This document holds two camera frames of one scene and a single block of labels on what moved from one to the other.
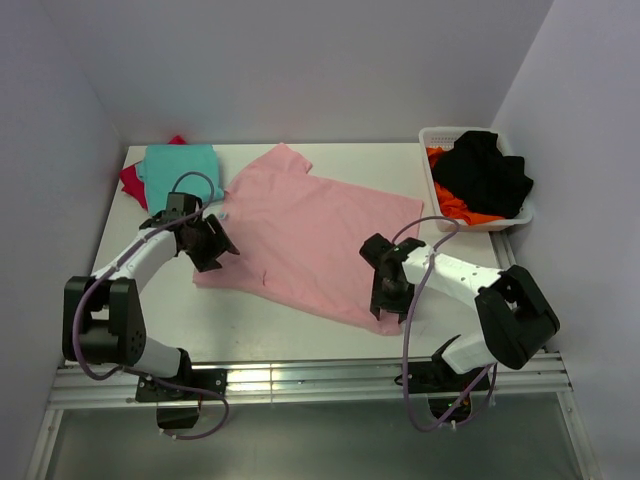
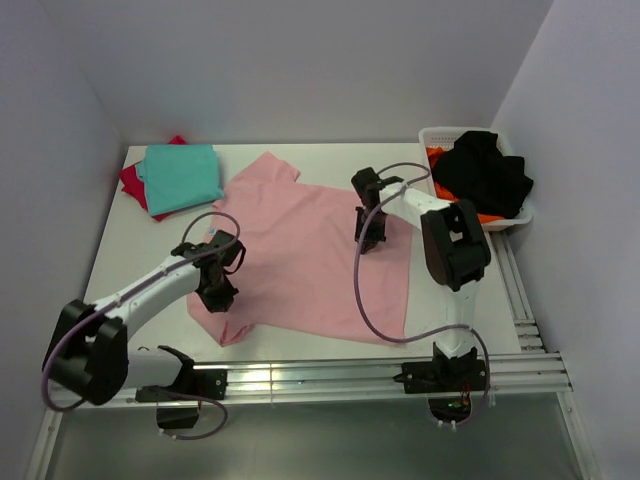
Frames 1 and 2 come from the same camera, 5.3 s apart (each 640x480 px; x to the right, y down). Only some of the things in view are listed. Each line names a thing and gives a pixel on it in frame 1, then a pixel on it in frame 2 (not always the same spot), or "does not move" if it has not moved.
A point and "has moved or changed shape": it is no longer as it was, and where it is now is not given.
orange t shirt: (452, 205) does not move
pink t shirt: (300, 235) has moved or changed shape
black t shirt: (479, 174) does not move
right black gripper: (379, 299) to (371, 239)
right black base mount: (449, 393) does not move
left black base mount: (206, 380) does not move
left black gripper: (219, 243) to (222, 302)
